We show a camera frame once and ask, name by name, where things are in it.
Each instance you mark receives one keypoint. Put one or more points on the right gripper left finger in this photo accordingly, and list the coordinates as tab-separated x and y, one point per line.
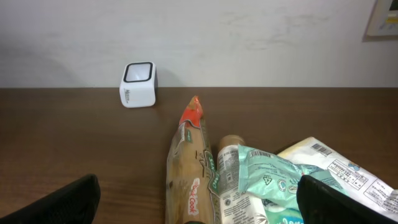
76	202

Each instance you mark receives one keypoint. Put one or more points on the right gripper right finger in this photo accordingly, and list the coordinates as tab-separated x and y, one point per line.
318	203

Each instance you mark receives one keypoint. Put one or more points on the light teal snack pouch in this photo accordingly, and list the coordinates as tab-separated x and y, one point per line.
270	177

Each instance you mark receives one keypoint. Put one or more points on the white cosmetic tube gold cap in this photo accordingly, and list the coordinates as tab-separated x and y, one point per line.
235	207

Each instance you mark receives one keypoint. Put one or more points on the red spaghetti packet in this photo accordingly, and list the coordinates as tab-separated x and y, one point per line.
191	186

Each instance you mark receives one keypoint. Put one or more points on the small teal tissue pack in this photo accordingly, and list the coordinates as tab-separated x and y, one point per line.
281	215

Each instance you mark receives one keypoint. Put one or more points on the framed wall picture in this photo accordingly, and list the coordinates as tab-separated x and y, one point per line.
382	22

